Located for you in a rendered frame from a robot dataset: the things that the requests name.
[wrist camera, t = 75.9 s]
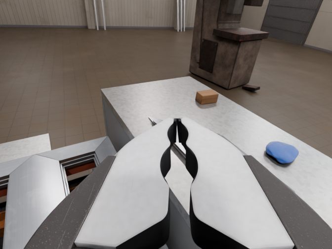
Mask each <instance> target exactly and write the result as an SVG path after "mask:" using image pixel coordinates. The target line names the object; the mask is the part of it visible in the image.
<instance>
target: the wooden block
mask: <svg viewBox="0 0 332 249"><path fill-rule="evenodd" d="M218 95H219V94H218V93H217V92H215V91H214V90H213V89H210V90H202V91H197V93H196V99H195V100H196V101H197V102H199V103H200V104H201V105H203V104H209V103H215V102H217V99H218Z"/></svg>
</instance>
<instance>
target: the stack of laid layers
mask: <svg viewBox="0 0 332 249"><path fill-rule="evenodd" d="M92 161H94V163H95V165H96V167H97V166H98V165H99V164H100V162H99V160H98V157H97V155H96V152H95V151H93V152H89V153H86V154H82V155H79V156H75V157H72V158H68V159H64V160H61V161H59V164H60V169H61V174H62V179H63V185H64V190H65V195H66V196H67V195H68V194H70V190H69V185H68V181H67V176H66V172H65V170H66V169H68V168H72V167H75V166H79V165H82V164H86V163H89V162H92ZM8 185H9V175H7V176H3V177H0V189H2V188H5V187H7V198H8ZM6 210H7V199H6ZM5 223H6V211H5ZM5 223H4V236H5ZM4 236H3V247H2V249H4Z"/></svg>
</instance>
